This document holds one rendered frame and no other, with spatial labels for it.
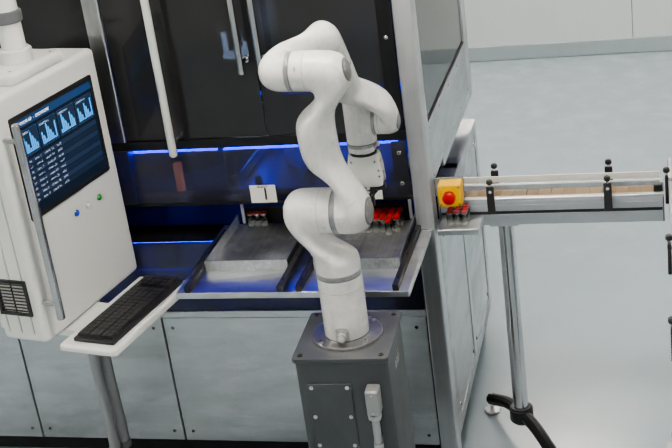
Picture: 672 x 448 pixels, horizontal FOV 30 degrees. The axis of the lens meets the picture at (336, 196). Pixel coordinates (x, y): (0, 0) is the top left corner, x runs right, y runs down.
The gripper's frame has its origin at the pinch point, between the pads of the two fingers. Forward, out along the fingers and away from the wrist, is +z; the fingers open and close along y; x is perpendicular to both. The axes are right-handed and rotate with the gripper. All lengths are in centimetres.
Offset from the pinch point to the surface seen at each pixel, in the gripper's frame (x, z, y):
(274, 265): -2.0, 20.7, 32.0
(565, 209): -39, 21, -51
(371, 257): -9.3, 22.2, 4.0
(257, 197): -28, 10, 43
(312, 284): 7.4, 22.4, 18.2
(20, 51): 5, -52, 95
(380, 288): 10.3, 22.4, -2.5
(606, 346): -109, 110, -58
